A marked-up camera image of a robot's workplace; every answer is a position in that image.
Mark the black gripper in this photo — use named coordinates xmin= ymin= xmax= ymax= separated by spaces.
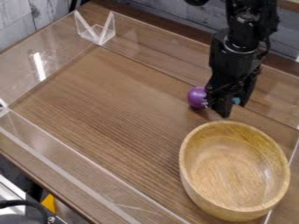
xmin=204 ymin=29 xmax=261 ymax=118

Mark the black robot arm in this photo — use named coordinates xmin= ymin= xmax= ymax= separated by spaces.
xmin=204 ymin=0 xmax=278 ymax=118

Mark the clear acrylic front wall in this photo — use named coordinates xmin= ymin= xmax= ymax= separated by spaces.
xmin=0 ymin=106 xmax=188 ymax=224

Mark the clear acrylic corner bracket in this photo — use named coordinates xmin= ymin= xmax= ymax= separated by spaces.
xmin=73 ymin=11 xmax=115 ymax=46

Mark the purple toy eggplant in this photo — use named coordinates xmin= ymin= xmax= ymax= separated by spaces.
xmin=186 ymin=86 xmax=241 ymax=110

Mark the black cable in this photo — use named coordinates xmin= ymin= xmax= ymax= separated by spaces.
xmin=0 ymin=199 xmax=47 ymax=224

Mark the brown wooden bowl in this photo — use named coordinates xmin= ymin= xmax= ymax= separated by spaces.
xmin=178 ymin=121 xmax=290 ymax=221

